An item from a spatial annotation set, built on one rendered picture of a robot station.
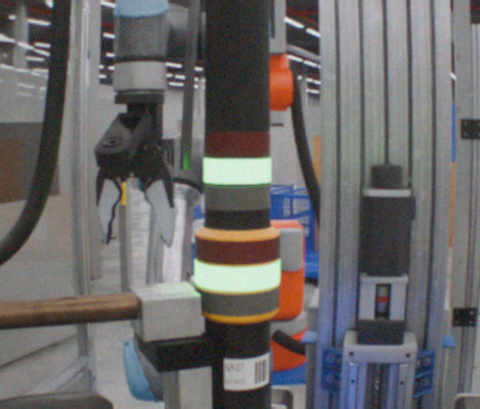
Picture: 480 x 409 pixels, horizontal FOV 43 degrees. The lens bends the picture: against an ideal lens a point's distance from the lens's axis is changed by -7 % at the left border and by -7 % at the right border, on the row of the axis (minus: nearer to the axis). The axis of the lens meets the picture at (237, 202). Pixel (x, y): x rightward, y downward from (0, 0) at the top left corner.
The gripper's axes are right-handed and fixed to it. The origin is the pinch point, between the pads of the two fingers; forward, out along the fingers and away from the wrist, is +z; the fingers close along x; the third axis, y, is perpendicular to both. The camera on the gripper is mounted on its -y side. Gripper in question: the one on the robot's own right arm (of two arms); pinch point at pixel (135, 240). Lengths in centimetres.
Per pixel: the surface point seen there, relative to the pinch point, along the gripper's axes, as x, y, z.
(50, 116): -18, -56, -16
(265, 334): -27, -51, -4
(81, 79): 45, 76, -30
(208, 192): -24, -52, -12
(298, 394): 10, 295, 148
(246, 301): -26, -52, -7
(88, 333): 45, 76, 41
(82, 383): 46, 71, 54
